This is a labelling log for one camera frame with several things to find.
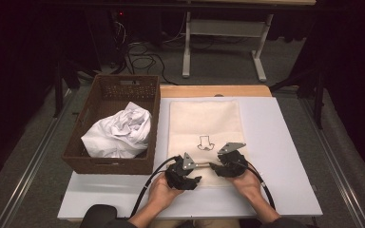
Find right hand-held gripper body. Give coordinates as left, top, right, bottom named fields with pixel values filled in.
left=218, top=142, right=250, bottom=179

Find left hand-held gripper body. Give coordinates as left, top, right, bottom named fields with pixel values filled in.
left=164, top=152, right=200, bottom=190

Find cream cloth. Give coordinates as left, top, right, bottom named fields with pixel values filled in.
left=166, top=100, right=250, bottom=188

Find white garment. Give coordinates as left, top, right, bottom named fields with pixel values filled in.
left=80, top=101, right=153, bottom=160

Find brown woven basket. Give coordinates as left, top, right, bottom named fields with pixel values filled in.
left=61, top=74, right=162, bottom=176

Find person's left hand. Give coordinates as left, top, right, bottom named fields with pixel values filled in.
left=147, top=172, right=184, bottom=213

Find person's right hand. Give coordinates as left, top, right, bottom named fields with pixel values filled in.
left=226, top=169, right=266, bottom=204

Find person's tan trouser legs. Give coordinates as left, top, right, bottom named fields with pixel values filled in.
left=148, top=218, right=243, bottom=228

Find black metal stand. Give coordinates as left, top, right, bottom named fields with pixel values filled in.
left=269, top=67, right=328, bottom=130
left=52, top=58, right=94, bottom=119

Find dark device with red light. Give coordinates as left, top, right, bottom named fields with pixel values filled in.
left=85, top=9, right=131, bottom=69

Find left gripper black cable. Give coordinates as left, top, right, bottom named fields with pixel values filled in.
left=129, top=155, right=183, bottom=218

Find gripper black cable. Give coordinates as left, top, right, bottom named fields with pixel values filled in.
left=234, top=160, right=277, bottom=212
left=129, top=155, right=183, bottom=218

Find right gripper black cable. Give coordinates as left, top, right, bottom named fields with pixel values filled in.
left=234, top=160, right=277, bottom=212

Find aluminium floor rail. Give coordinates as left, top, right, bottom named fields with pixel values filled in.
left=0, top=88, right=74, bottom=228
left=299, top=98, right=365, bottom=228

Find black floor cables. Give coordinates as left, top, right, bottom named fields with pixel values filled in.
left=125, top=39, right=179, bottom=86

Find white metal table frame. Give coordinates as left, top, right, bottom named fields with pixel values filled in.
left=177, top=0, right=317, bottom=83

